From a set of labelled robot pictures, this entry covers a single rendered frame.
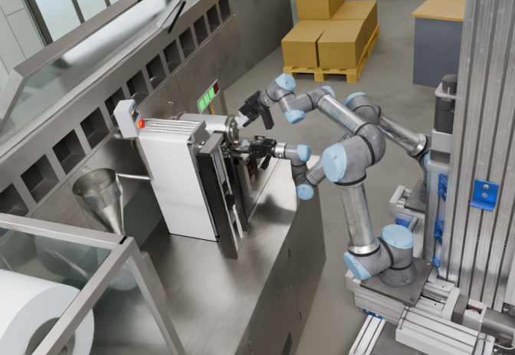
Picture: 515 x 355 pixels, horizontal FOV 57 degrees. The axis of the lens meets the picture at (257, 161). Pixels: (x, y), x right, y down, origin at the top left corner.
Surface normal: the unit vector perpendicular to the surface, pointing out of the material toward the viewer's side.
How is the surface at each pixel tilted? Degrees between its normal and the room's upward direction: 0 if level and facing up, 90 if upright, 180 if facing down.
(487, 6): 90
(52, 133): 90
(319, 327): 0
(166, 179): 90
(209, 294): 0
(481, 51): 90
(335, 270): 0
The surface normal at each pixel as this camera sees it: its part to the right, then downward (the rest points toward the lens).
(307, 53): -0.42, 0.59
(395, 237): -0.04, -0.83
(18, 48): 0.82, 0.22
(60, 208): 0.92, 0.09
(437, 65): -0.62, 0.55
